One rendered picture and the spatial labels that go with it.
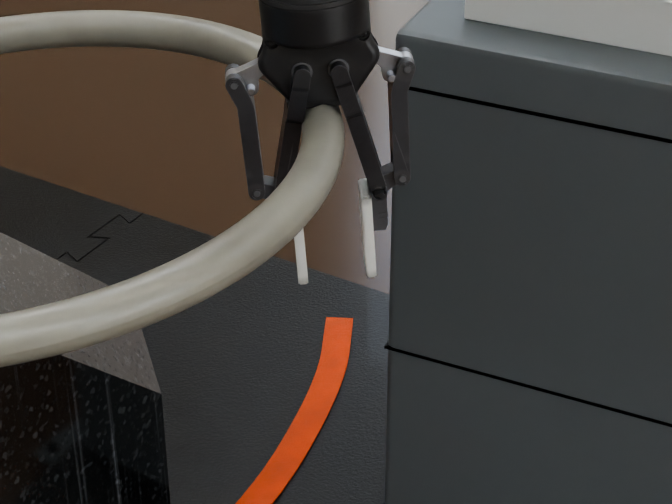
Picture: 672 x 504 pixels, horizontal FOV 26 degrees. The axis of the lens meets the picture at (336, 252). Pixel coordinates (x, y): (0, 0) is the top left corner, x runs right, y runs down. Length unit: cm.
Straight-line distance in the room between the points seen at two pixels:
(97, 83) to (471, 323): 176
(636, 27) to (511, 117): 15
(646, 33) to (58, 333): 81
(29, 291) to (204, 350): 112
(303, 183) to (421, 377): 80
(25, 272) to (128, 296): 43
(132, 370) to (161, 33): 34
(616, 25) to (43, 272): 61
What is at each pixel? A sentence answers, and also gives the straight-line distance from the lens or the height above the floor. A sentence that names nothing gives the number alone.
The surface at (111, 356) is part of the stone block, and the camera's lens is 134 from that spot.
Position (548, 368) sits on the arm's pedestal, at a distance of 164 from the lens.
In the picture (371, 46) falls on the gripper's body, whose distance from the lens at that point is 101.
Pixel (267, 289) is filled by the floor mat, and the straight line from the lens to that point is 249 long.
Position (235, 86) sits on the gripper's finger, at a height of 97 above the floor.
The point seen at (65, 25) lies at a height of 92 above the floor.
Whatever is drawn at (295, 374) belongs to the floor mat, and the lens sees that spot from 230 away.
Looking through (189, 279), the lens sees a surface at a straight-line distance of 86.
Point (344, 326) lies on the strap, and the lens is 239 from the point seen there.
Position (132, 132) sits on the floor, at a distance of 304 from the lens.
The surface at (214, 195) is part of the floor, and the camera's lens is 280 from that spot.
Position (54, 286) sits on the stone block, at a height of 69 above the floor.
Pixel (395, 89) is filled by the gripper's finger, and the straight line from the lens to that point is 102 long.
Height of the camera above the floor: 141
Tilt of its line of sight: 33 degrees down
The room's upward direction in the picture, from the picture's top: straight up
